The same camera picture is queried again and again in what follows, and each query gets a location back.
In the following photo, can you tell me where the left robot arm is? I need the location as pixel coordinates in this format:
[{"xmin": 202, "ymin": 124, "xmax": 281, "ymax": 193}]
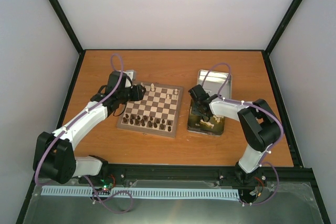
[{"xmin": 33, "ymin": 70, "xmax": 146, "ymax": 184}]

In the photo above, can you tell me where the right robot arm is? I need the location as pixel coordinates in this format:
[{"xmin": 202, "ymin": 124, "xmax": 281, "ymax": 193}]
[{"xmin": 188, "ymin": 84, "xmax": 284, "ymax": 185}]

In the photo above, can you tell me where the wooden chess board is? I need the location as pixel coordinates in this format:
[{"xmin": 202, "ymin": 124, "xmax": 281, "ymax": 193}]
[{"xmin": 117, "ymin": 82, "xmax": 183, "ymax": 138}]

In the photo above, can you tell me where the green lit circuit board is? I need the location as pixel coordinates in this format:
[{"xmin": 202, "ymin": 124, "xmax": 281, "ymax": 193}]
[{"xmin": 101, "ymin": 175, "xmax": 116, "ymax": 191}]

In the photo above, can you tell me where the gold tin box base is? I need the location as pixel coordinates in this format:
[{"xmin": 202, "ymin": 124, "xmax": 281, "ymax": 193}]
[{"xmin": 187, "ymin": 101, "xmax": 225, "ymax": 136}]

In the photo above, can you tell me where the silver tin lid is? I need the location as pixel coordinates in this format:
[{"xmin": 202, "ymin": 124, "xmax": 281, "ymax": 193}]
[{"xmin": 203, "ymin": 71, "xmax": 232, "ymax": 99}]

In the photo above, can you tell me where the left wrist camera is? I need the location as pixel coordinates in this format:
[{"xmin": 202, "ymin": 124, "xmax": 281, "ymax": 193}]
[{"xmin": 124, "ymin": 70, "xmax": 137, "ymax": 80}]

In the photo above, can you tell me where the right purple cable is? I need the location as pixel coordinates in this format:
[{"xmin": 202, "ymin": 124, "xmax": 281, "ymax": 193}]
[{"xmin": 203, "ymin": 63, "xmax": 286, "ymax": 206}]

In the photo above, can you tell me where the purple cable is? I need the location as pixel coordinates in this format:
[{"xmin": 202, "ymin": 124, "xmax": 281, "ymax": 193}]
[
  {"xmin": 34, "ymin": 54, "xmax": 125, "ymax": 185},
  {"xmin": 203, "ymin": 63, "xmax": 286, "ymax": 206}
]

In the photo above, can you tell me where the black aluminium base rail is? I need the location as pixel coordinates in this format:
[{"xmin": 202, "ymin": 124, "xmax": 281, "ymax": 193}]
[{"xmin": 34, "ymin": 163, "xmax": 316, "ymax": 190}]

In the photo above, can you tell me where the light blue cable duct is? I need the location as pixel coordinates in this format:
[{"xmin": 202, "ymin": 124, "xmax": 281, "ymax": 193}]
[{"xmin": 40, "ymin": 186, "xmax": 239, "ymax": 201}]

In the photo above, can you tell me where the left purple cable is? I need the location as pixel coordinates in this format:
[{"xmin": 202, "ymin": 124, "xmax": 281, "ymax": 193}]
[{"xmin": 34, "ymin": 54, "xmax": 125, "ymax": 185}]

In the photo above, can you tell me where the black frame post left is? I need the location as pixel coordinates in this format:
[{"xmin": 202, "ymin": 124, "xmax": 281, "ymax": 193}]
[{"xmin": 48, "ymin": 0, "xmax": 84, "ymax": 55}]

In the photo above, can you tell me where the black frame post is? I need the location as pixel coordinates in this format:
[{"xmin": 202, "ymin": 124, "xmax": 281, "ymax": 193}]
[
  {"xmin": 265, "ymin": 0, "xmax": 303, "ymax": 57},
  {"xmin": 48, "ymin": 0, "xmax": 84, "ymax": 55}
]

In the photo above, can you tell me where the black frame post right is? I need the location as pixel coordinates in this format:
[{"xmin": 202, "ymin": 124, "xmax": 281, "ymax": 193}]
[{"xmin": 265, "ymin": 0, "xmax": 303, "ymax": 57}]

